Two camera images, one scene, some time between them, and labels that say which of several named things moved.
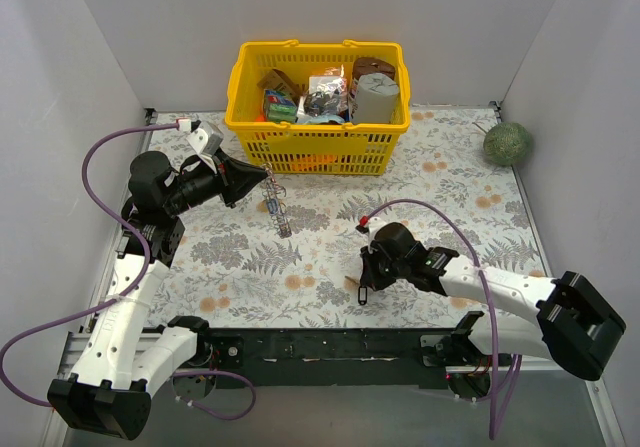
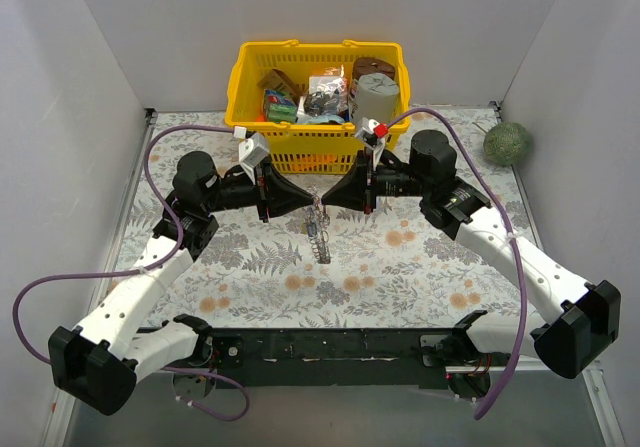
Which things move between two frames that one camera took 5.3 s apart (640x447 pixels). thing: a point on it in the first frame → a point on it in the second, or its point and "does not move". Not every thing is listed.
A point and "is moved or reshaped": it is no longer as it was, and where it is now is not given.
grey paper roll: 375,97 does not move
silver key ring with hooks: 273,198 is moved or reshaped
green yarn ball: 507,144 does not move
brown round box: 366,65 does not move
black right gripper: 368,271 → 370,187
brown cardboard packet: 276,79 does not move
